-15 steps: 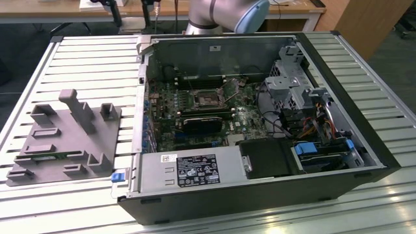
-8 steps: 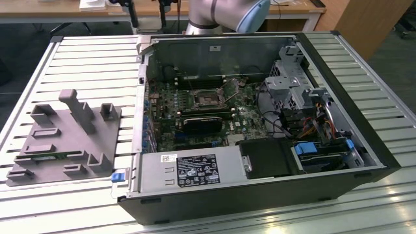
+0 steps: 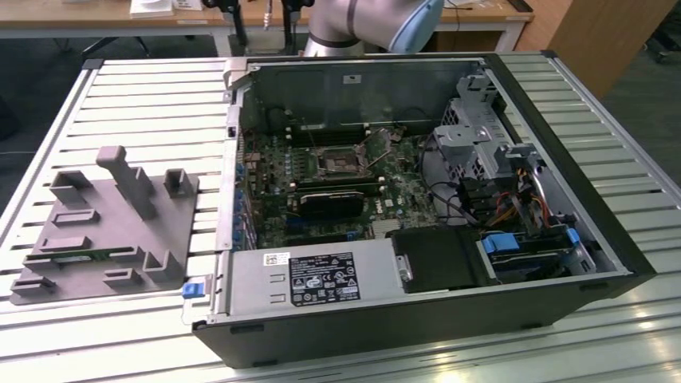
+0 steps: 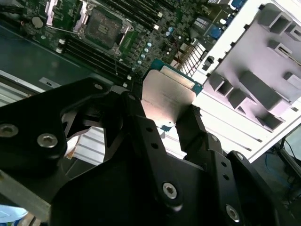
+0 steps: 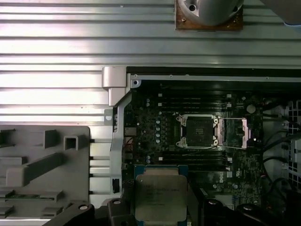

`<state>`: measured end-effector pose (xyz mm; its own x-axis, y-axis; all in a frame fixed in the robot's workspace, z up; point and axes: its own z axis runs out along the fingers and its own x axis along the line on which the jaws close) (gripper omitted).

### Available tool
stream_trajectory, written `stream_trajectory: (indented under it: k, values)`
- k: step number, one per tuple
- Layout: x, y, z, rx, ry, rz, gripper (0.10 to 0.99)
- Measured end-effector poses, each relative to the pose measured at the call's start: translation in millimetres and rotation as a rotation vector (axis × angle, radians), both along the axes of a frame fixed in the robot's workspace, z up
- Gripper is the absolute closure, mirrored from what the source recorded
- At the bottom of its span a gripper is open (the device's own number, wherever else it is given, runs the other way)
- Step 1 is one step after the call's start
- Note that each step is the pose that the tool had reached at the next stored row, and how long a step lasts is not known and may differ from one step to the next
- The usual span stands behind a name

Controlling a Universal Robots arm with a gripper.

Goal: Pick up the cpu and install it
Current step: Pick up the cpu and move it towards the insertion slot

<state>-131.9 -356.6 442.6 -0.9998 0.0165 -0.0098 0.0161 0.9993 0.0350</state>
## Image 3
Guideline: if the grey plastic parts rack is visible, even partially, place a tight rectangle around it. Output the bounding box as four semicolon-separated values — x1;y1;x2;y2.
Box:
8;145;202;307

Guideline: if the hard disk in blue carrier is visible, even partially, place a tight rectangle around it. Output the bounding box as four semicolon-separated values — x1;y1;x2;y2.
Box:
477;232;571;281

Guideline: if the grey power supply with label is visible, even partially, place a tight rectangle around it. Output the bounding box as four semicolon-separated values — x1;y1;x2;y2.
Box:
225;239;398;317

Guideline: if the metal socket cover frame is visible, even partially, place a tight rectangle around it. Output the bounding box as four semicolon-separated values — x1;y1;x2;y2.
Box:
358;127;396;168

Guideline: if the black wheeled chair foot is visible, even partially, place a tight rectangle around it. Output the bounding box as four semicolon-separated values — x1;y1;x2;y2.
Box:
645;22;681;65

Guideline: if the thin metal locking lever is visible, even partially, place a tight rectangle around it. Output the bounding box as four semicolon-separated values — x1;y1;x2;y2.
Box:
369;137;398;168

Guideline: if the black looped wire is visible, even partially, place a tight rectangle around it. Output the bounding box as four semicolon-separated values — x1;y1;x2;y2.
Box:
424;180;482;227

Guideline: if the black plastic shroud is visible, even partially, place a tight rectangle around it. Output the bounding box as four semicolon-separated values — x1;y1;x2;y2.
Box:
390;227;500;295

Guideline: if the black open PC case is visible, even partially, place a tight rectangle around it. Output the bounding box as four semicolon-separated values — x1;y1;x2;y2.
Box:
189;49;658;369

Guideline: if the green RAM stick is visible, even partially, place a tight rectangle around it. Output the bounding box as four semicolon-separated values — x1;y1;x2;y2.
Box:
50;248;134;265

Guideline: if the wooden cabinet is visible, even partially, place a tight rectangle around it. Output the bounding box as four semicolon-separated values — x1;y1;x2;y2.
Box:
514;0;681;101

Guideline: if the blue case latch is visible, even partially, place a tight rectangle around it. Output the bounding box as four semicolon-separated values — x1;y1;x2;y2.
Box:
180;281;206;301

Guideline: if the black RAM slot bank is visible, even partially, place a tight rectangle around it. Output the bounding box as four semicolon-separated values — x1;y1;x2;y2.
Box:
289;121;373;147
294;177;377;195

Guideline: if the black chair base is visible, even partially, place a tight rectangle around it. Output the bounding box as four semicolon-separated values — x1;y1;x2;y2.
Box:
52;35;154;57

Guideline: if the silver metal drive cage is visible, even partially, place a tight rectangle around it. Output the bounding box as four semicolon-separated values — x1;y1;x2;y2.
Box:
430;63;550;181

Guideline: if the black graphics card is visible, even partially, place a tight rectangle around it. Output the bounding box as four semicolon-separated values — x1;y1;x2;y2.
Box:
296;191;366;219

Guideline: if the green motherboard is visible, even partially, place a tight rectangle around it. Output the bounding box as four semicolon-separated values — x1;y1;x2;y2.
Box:
236;127;464;248

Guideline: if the CPU socket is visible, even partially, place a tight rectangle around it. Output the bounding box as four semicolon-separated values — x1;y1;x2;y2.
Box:
316;146;372;177

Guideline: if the orange and yellow wire bundle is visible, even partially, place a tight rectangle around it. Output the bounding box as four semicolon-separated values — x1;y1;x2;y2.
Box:
493;190;550;225

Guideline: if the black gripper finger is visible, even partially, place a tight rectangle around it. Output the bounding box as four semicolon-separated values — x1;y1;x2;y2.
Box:
281;0;317;53
201;0;250;47

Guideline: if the white cardboard box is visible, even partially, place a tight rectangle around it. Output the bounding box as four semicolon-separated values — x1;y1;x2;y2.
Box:
129;0;177;20

